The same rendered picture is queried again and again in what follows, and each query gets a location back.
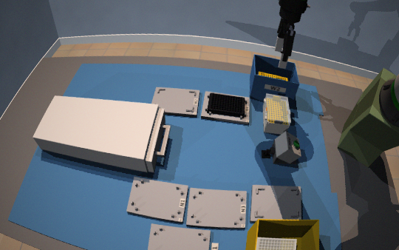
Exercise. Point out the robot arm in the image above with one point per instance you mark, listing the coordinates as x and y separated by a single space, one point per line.
389 94

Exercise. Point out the beige rectangular plate nest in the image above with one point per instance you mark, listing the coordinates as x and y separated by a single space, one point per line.
228 118

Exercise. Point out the yellow bin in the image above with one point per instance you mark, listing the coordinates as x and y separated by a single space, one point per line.
305 231

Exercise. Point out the blue bench mat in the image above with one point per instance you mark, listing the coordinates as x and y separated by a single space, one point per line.
84 203

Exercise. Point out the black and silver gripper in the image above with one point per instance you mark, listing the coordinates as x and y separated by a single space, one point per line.
286 36

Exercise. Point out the blue open-top bin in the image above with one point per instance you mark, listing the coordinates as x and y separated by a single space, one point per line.
263 84

